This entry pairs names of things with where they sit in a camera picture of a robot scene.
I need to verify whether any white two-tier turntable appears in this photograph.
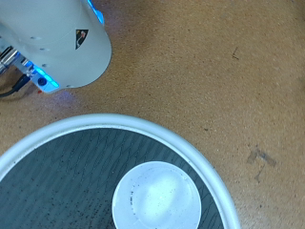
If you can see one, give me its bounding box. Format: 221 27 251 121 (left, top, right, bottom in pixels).
0 113 242 229

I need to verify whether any white plastic mug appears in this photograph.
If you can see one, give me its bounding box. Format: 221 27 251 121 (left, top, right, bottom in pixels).
111 160 203 229

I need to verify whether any black cable at arm base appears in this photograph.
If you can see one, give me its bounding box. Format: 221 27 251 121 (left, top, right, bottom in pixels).
0 74 31 98

